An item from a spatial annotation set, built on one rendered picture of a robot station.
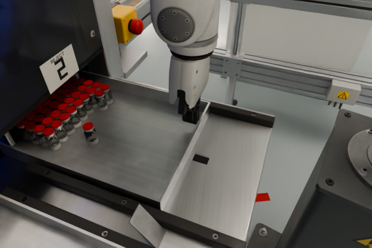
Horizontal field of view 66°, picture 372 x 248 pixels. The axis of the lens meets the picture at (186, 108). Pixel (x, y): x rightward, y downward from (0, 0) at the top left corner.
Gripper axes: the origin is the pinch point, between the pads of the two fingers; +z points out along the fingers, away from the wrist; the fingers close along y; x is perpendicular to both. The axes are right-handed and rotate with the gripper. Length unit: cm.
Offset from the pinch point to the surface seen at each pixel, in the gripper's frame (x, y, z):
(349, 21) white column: 46, -144, 34
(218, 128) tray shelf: 5.7, -2.2, 4.4
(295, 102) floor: 31, -132, 92
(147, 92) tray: -13.0, -5.6, 2.3
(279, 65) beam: 14, -87, 38
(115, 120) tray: -16.2, 3.8, 4.2
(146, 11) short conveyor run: -34, -47, 2
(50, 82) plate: -23.5, 10.5, -8.7
